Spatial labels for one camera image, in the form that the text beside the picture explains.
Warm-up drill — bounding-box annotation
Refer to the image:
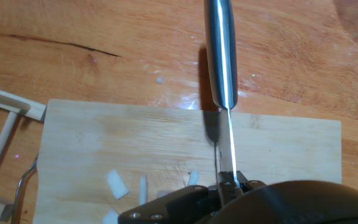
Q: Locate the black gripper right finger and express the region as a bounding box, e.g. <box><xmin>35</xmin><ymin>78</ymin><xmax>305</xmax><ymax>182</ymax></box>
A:
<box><xmin>228</xmin><ymin>170</ymin><xmax>269</xmax><ymax>200</ymax></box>

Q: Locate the white radish chunk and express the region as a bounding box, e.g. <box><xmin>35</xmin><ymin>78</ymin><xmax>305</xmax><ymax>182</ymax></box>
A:
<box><xmin>187</xmin><ymin>169</ymin><xmax>200</xmax><ymax>187</ymax></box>

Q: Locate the white radish slice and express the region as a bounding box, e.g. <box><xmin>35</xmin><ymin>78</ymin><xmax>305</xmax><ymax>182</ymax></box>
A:
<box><xmin>139</xmin><ymin>174</ymin><xmax>149</xmax><ymax>206</ymax></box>
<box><xmin>101</xmin><ymin>208</ymin><xmax>120</xmax><ymax>224</ymax></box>
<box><xmin>105</xmin><ymin>169</ymin><xmax>131</xmax><ymax>200</ymax></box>

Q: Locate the wooden peg dish rack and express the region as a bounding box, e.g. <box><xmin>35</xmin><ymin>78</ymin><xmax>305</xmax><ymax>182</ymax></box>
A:
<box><xmin>0</xmin><ymin>83</ymin><xmax>47</xmax><ymax>222</ymax></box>

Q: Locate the wooden cutting board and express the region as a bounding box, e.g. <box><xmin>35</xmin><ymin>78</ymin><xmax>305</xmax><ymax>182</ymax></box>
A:
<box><xmin>11</xmin><ymin>98</ymin><xmax>343</xmax><ymax>224</ymax></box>

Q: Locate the steel cleaver knife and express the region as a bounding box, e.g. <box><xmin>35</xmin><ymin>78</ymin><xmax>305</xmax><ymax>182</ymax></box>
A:
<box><xmin>203</xmin><ymin>0</ymin><xmax>239</xmax><ymax>184</ymax></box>

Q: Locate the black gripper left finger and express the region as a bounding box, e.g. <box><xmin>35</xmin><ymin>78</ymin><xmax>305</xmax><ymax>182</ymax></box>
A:
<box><xmin>118</xmin><ymin>180</ymin><xmax>233</xmax><ymax>224</ymax></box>

